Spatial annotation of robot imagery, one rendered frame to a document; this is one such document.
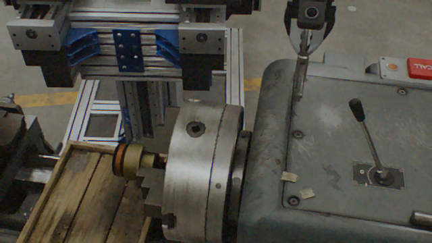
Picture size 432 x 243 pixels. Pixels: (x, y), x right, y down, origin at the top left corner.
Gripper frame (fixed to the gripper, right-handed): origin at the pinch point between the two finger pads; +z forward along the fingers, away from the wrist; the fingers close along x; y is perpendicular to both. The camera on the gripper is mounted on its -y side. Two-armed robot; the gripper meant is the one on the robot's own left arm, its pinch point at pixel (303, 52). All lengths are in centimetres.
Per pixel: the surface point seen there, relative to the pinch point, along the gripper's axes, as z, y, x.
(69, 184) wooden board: 46, -8, 55
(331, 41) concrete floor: 136, 191, -26
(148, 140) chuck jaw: 21.3, -10.1, 30.5
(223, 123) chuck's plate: 11.1, -11.6, 13.7
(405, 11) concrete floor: 136, 235, -77
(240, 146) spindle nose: 16.4, -12.2, 10.0
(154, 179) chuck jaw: 24.0, -18.2, 27.3
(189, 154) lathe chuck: 12.8, -19.3, 19.1
